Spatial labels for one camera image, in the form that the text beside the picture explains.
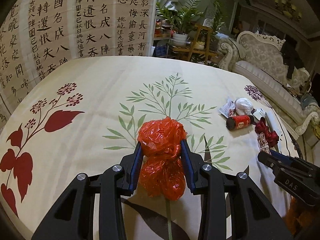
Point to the tall plant in dark pot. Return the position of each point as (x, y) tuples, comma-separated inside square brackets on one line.
[(217, 20)]

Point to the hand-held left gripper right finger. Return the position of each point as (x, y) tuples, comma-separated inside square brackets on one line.
[(186, 160)]

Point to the yellow bowl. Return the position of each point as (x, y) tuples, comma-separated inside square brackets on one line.
[(200, 45)]

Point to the black jacket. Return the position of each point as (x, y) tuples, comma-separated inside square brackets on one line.
[(290, 55)]

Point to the blue box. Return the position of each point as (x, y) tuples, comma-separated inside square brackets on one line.
[(160, 51)]

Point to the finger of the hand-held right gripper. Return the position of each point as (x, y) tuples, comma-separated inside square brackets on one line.
[(268, 161), (277, 153)]

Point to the small dark bottle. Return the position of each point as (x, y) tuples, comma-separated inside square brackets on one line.
[(240, 122)]

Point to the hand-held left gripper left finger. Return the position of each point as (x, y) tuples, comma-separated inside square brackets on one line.
[(137, 160)]

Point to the white metal rack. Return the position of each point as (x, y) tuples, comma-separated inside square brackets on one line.
[(162, 42)]

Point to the plant in white pot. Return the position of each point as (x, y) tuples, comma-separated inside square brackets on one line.
[(180, 38)]

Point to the wooden plant stand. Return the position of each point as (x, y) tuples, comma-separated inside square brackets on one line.
[(197, 37)]

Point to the dark red crumpled wrapper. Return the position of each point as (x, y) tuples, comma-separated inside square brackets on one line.
[(266, 131)]

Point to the red plastic bag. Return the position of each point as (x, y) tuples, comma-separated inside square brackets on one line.
[(160, 135)]

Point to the small white wrapper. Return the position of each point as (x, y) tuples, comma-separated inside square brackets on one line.
[(227, 108)]

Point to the teal cloth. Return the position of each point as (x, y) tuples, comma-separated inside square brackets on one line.
[(308, 102)]

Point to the floral tablecloth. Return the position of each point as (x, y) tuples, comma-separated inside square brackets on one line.
[(100, 80)]

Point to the ornate white sofa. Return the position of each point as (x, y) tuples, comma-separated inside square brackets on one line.
[(262, 55)]

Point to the white blue tube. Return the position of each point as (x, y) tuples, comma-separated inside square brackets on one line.
[(262, 111)]

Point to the white tissue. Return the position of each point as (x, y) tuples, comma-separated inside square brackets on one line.
[(243, 106)]

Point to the chandelier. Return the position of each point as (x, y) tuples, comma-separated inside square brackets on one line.
[(287, 7)]

